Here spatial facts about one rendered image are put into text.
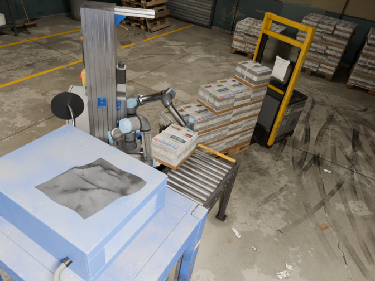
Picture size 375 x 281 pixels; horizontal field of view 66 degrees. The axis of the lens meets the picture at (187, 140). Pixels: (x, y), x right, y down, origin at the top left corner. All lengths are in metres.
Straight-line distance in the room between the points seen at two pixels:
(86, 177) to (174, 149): 1.43
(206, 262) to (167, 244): 1.84
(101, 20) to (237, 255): 2.51
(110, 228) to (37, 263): 0.33
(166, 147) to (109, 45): 0.98
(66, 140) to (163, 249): 0.65
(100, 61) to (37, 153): 1.40
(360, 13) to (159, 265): 8.91
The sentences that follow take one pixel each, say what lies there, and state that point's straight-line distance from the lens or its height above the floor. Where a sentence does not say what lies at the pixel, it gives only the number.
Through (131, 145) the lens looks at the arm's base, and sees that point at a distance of 2.80.
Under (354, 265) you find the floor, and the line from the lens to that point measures 3.72.
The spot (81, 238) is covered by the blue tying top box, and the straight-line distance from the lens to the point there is 1.03.
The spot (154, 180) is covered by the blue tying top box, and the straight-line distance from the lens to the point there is 1.19.
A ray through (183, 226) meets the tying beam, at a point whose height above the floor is 1.55.
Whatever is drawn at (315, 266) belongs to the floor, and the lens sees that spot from 3.46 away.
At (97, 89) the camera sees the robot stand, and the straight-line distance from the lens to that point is 2.72.
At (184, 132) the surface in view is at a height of 1.03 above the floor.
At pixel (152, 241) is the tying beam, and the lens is 1.26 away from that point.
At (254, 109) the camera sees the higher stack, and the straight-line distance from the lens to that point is 4.09.
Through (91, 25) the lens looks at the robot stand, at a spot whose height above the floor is 1.90.
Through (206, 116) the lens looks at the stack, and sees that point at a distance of 3.46.
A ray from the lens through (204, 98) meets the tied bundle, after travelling 3.62.
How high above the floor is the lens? 2.58
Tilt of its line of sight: 36 degrees down
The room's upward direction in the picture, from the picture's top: 9 degrees clockwise
